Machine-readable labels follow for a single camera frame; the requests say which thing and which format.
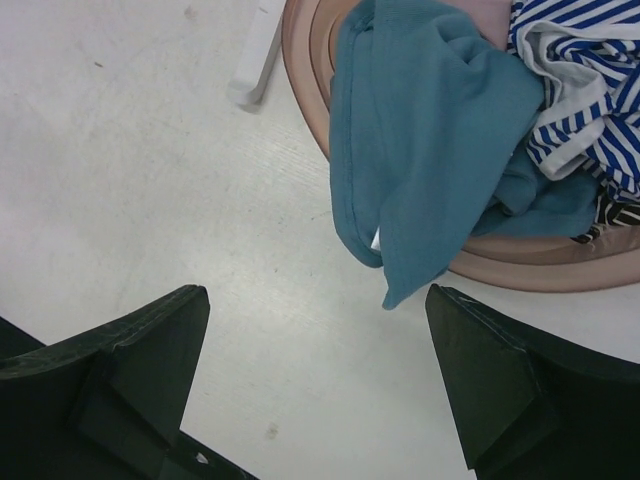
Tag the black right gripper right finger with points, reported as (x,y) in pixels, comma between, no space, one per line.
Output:
(528,404)

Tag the teal tank top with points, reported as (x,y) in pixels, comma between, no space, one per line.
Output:
(428,127)

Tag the white clothes rack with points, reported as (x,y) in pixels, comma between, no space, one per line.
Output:
(249,82)

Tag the blue white striped garment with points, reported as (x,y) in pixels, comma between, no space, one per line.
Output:
(587,55)

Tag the pink plastic laundry basket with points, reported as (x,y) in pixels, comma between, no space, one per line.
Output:
(548,265)

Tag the black white striped garment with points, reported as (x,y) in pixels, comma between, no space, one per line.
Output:
(599,208)

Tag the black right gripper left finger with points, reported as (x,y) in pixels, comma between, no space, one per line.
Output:
(104,404)

